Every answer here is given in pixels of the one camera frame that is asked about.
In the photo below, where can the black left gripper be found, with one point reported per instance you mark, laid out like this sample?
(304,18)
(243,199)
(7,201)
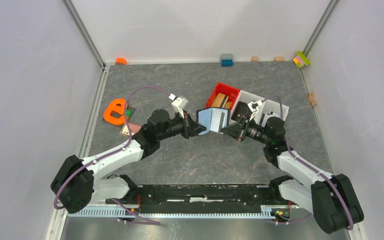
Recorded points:
(191,128)

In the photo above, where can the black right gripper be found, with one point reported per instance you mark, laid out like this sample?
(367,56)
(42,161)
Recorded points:
(238,131)

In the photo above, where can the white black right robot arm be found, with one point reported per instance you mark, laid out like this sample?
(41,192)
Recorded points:
(331,199)

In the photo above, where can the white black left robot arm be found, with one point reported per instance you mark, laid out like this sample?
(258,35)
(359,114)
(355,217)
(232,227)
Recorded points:
(81,181)

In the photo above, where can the stack of gold credit cards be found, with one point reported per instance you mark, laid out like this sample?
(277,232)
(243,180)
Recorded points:
(221,101)

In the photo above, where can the white plastic bin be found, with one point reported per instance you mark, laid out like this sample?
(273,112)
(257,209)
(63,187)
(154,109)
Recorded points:
(273,109)
(240,107)

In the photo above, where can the red plastic bin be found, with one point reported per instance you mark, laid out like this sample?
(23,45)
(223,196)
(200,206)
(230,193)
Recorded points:
(223,88)

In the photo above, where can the pink wooden block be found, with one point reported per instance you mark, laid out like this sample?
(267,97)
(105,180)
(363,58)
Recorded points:
(130,129)

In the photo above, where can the green lego brick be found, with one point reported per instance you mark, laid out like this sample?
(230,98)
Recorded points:
(129,112)

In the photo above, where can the blue grey lego block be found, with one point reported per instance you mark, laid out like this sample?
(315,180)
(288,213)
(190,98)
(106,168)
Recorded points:
(226,60)

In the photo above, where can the curved wooden arch block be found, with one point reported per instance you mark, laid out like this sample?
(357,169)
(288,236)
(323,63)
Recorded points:
(311,99)

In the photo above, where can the orange letter toy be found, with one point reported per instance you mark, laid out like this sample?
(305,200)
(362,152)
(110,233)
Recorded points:
(114,114)

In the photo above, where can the green pink lego stack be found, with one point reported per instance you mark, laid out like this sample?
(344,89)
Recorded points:
(301,60)

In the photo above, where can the orange round toy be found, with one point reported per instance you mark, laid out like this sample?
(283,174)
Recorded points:
(120,61)

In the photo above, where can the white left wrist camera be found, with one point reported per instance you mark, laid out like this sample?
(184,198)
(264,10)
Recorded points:
(178,103)

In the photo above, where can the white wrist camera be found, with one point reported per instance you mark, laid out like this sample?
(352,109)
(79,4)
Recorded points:
(256,108)
(178,103)

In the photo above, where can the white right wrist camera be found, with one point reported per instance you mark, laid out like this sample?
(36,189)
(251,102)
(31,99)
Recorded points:
(256,108)

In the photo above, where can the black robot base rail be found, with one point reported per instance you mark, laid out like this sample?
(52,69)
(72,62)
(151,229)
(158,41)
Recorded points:
(202,198)

